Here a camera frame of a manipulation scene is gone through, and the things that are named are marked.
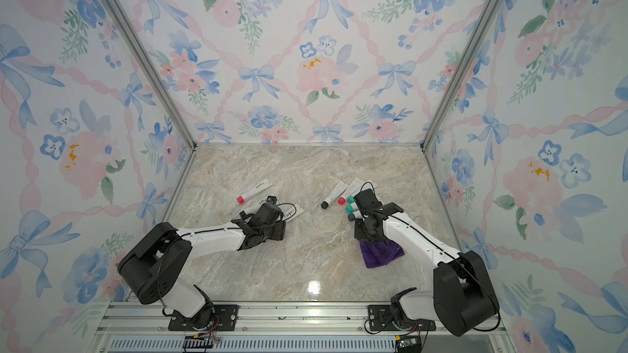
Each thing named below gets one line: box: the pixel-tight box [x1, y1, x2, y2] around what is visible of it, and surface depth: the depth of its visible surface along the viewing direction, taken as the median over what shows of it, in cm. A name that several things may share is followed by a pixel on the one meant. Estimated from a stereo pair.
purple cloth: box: [358, 238, 405, 269], surface depth 85 cm
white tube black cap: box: [320, 180, 349, 210], surface depth 103 cm
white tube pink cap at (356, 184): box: [337, 177, 364, 206], surface depth 103 cm
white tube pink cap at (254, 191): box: [236, 178, 274, 205], surface depth 105 cm
